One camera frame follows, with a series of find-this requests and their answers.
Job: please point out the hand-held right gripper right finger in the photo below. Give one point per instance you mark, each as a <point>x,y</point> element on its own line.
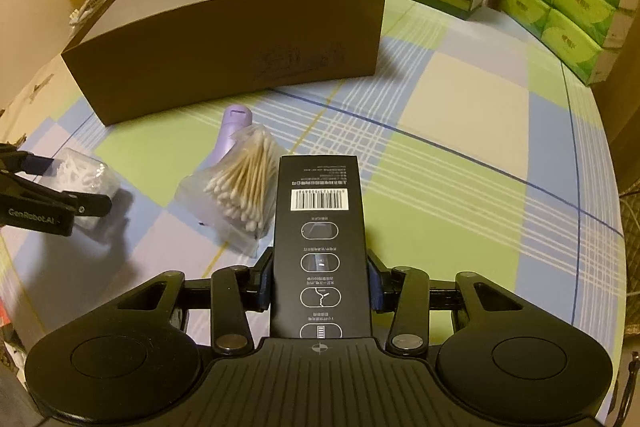
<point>374,287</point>

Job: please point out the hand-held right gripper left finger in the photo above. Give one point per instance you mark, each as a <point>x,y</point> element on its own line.
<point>263,287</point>

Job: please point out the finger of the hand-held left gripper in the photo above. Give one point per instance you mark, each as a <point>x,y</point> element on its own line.
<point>37,164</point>
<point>85,205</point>

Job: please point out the clear box of floss picks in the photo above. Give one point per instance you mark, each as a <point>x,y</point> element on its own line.
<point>85,169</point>

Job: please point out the black product box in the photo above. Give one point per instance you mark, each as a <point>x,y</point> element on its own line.
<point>320,217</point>

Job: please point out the large brown cardboard box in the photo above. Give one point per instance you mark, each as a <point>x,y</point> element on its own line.
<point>225,37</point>

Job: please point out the clear bag of cotton swabs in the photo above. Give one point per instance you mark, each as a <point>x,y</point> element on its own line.
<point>240,182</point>

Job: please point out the plaid tablecloth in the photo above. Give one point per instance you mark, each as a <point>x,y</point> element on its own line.
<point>450,107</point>

